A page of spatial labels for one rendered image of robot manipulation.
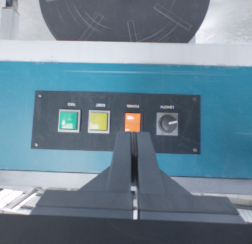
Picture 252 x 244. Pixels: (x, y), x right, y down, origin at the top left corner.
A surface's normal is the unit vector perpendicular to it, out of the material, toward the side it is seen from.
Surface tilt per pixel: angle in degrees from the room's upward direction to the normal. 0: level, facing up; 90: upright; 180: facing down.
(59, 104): 90
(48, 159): 90
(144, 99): 90
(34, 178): 90
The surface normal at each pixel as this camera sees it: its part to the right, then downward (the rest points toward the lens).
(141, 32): -0.02, -0.10
